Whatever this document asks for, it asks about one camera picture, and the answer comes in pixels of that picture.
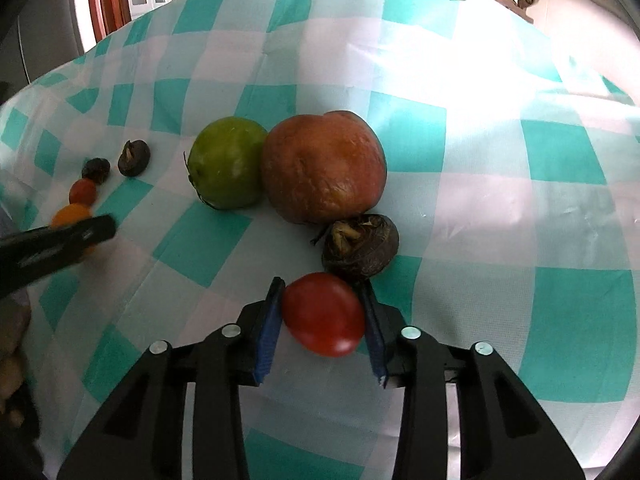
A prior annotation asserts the orange tangerine back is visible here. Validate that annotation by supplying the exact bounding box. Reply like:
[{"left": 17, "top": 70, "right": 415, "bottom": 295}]
[{"left": 50, "top": 203, "right": 92, "bottom": 228}]

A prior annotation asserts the small red cherry tomato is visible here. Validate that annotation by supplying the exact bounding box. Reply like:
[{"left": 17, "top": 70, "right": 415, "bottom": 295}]
[{"left": 68, "top": 178, "right": 98, "bottom": 207}]

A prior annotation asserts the dark grey refrigerator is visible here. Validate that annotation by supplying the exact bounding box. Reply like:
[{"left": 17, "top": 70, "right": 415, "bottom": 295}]
[{"left": 1, "top": 0, "right": 85, "bottom": 102}]

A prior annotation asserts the large red tomato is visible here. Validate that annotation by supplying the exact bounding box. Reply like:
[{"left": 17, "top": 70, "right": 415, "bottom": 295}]
[{"left": 282, "top": 272, "right": 364, "bottom": 358}]

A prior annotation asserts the small dark chestnut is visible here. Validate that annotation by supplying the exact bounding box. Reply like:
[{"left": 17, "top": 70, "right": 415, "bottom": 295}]
[{"left": 81, "top": 158, "right": 111, "bottom": 185}]

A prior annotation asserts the person's left hand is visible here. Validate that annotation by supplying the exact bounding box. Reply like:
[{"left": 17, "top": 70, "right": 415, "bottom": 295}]
[{"left": 1, "top": 297, "right": 32, "bottom": 429}]

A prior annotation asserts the teal white checkered tablecloth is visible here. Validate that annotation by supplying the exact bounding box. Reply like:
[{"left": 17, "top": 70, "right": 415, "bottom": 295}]
[{"left": 1, "top": 0, "right": 639, "bottom": 478}]

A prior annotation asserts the dark chestnut with stem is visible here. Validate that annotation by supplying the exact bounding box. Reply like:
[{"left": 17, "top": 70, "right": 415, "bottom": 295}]
[{"left": 117, "top": 140, "right": 151, "bottom": 177}]

